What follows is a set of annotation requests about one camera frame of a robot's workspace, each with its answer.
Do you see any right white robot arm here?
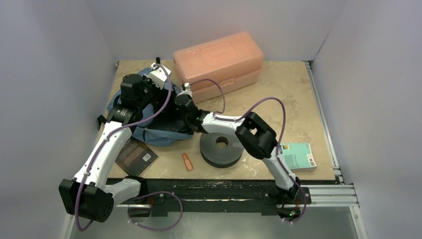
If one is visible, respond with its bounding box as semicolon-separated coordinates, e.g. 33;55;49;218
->
175;94;300;203

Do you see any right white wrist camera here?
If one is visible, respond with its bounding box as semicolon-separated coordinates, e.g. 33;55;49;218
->
180;83;193;98

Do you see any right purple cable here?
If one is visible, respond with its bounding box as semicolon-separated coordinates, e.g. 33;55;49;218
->
188;79;307;225

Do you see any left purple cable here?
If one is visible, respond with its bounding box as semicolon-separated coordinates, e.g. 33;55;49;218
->
74;64;173;232

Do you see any blue student backpack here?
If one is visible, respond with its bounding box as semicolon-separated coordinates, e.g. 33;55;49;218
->
106;67;194;146

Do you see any black aluminium base frame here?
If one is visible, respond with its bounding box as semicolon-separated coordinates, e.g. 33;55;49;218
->
117;179;358;220

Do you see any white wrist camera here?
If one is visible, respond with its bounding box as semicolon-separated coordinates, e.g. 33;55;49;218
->
146;63;172;90
180;83;193;98

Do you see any teal paperback book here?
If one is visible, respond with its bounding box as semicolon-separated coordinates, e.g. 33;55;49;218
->
281;143;317;171

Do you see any copper coloured marker pen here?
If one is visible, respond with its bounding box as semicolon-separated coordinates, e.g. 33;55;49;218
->
182;153;193;171

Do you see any dark brown paperback book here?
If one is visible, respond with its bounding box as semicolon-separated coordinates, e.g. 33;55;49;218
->
115;137;158;176

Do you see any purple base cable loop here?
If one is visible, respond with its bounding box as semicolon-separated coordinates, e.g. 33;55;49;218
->
127;190;184;232

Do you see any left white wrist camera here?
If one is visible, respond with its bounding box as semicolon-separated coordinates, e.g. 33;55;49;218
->
146;63;172;90

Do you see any pink plastic storage box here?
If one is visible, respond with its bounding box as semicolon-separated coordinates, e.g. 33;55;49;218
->
173;32;264;103

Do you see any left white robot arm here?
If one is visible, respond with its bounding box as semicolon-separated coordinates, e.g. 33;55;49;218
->
59;73;172;222

